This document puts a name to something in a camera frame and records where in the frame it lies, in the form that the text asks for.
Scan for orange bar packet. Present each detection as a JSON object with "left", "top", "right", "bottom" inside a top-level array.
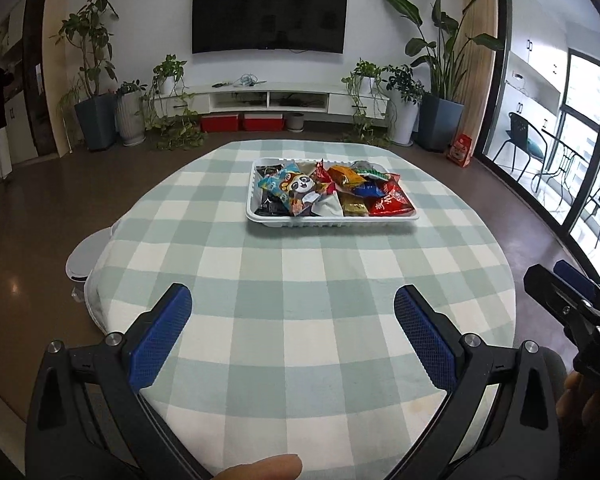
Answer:
[{"left": 327, "top": 164, "right": 368, "bottom": 193}]

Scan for bushy green plant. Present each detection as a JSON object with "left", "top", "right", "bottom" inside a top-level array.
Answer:
[{"left": 382, "top": 64, "right": 426, "bottom": 106}]

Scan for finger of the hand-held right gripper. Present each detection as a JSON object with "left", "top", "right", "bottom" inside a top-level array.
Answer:
[
  {"left": 552, "top": 259, "right": 600, "bottom": 318},
  {"left": 522, "top": 264, "right": 600, "bottom": 343}
]

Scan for white plastic tray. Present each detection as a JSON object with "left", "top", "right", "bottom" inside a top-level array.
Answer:
[{"left": 245, "top": 156, "right": 420, "bottom": 226}]

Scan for dark grey square planter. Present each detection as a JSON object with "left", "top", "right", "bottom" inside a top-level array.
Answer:
[{"left": 74, "top": 94, "right": 118, "bottom": 152}]

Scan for large red snack bag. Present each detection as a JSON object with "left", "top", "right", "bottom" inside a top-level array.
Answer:
[{"left": 367, "top": 174, "right": 416, "bottom": 217}]

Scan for glass balcony table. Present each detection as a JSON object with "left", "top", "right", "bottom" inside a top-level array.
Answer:
[{"left": 532, "top": 127, "right": 593, "bottom": 208}]

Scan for beige curtain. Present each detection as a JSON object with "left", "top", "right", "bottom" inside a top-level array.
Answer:
[{"left": 452, "top": 0, "right": 498, "bottom": 161}]

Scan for gold foil packet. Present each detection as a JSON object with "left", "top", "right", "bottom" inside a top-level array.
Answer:
[{"left": 340, "top": 196, "right": 371, "bottom": 217}]

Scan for blue cookie packet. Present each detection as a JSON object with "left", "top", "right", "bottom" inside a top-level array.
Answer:
[{"left": 352, "top": 180, "right": 388, "bottom": 198}]

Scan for black snack packet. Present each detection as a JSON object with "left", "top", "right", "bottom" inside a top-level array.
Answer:
[{"left": 254, "top": 190, "right": 293, "bottom": 217}]

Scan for white television cabinet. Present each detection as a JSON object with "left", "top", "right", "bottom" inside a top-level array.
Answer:
[{"left": 157, "top": 81, "right": 388, "bottom": 117}]

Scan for white balcony cabinets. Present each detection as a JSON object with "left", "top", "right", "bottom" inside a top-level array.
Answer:
[{"left": 510, "top": 0, "right": 568, "bottom": 131}]

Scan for green bean packet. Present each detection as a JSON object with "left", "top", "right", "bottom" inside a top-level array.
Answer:
[{"left": 352, "top": 160, "right": 391, "bottom": 181}]

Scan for blue square planter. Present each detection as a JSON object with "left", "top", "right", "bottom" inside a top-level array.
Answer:
[{"left": 419, "top": 92, "right": 465, "bottom": 153}]

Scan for tall white planter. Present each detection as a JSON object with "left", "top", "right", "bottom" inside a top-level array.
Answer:
[{"left": 386, "top": 100, "right": 421, "bottom": 147}]

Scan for person's left hand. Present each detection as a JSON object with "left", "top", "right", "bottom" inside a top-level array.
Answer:
[{"left": 212, "top": 454, "right": 303, "bottom": 480}]

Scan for black sliding door frame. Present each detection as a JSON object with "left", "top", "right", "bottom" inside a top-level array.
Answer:
[{"left": 480, "top": 0, "right": 600, "bottom": 256}]

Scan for person's right hand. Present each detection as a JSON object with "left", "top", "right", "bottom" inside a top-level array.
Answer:
[{"left": 555, "top": 370, "right": 600, "bottom": 443}]

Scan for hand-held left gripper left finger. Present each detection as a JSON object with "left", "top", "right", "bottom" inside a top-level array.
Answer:
[{"left": 25, "top": 282, "right": 201, "bottom": 480}]

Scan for white round stool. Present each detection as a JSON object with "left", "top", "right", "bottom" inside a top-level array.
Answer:
[{"left": 65, "top": 224, "right": 116, "bottom": 301}]

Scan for green checkered tablecloth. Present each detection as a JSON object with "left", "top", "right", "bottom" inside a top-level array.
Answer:
[{"left": 82, "top": 139, "right": 518, "bottom": 480}]

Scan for grey and red snack bag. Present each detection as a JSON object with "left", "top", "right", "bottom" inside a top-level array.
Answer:
[{"left": 305, "top": 192, "right": 345, "bottom": 217}]

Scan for black wall television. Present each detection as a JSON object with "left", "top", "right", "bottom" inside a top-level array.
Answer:
[{"left": 191, "top": 0, "right": 348, "bottom": 55}]

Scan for trailing pothos plant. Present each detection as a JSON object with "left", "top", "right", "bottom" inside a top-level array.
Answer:
[
  {"left": 341, "top": 59, "right": 396, "bottom": 143},
  {"left": 142, "top": 54, "right": 208, "bottom": 151}
]

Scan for panda cartoon packet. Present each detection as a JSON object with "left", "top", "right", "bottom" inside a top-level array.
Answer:
[{"left": 256, "top": 162, "right": 331, "bottom": 216}]

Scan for tall leafy plant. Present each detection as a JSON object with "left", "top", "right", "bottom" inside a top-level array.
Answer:
[{"left": 52, "top": 0, "right": 121, "bottom": 101}]

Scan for wooden cabinet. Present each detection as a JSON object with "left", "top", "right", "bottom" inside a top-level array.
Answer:
[{"left": 0, "top": 10, "right": 48, "bottom": 176}]

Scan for red gift bag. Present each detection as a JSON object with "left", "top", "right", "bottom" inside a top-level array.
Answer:
[{"left": 446, "top": 132, "right": 473, "bottom": 167}]

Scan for ribbed grey planter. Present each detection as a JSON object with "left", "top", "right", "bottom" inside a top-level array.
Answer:
[{"left": 116, "top": 91, "right": 147, "bottom": 147}]

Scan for bird of paradise plant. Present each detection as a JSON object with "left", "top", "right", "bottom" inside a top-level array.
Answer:
[{"left": 380, "top": 0, "right": 506, "bottom": 103}]

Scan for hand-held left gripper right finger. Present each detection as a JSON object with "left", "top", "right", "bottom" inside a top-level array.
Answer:
[{"left": 387, "top": 284, "right": 561, "bottom": 480}]

